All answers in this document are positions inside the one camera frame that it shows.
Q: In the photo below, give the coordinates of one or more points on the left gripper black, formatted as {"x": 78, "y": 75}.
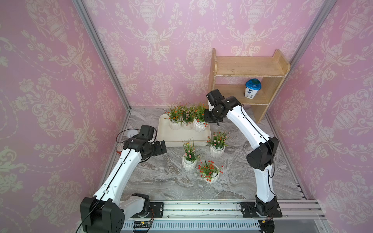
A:
{"x": 159, "y": 149}

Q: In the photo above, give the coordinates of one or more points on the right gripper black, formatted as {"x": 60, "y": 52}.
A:
{"x": 207, "y": 119}

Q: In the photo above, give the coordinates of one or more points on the orange flower pot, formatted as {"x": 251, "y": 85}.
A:
{"x": 174, "y": 117}
{"x": 199, "y": 124}

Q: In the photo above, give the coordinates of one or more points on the pink flower pot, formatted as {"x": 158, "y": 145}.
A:
{"x": 218, "y": 143}
{"x": 191, "y": 155}
{"x": 188, "y": 116}

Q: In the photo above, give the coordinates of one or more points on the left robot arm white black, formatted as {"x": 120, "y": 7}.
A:
{"x": 104, "y": 212}

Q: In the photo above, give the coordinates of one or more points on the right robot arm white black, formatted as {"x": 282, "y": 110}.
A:
{"x": 264, "y": 147}

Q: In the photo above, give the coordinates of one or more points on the white plastic storage box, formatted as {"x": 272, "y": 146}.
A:
{"x": 177, "y": 138}

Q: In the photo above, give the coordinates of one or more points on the white round can top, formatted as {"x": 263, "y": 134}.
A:
{"x": 131, "y": 133}

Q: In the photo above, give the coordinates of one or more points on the red soda can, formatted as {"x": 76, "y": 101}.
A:
{"x": 119, "y": 149}

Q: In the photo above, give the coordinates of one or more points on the blue lidded white cup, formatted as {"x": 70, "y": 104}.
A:
{"x": 252, "y": 87}

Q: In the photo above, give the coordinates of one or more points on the red flower pot front centre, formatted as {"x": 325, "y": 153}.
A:
{"x": 209, "y": 171}

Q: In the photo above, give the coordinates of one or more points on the wooden two-tier shelf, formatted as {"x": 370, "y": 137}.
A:
{"x": 271, "y": 71}

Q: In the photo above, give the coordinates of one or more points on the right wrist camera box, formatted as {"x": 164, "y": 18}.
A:
{"x": 214, "y": 97}

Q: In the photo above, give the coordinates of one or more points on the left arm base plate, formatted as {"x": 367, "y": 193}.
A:
{"x": 155, "y": 210}

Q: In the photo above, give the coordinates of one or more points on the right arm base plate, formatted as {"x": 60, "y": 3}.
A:
{"x": 249, "y": 210}

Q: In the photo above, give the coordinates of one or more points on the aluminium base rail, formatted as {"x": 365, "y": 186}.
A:
{"x": 223, "y": 216}

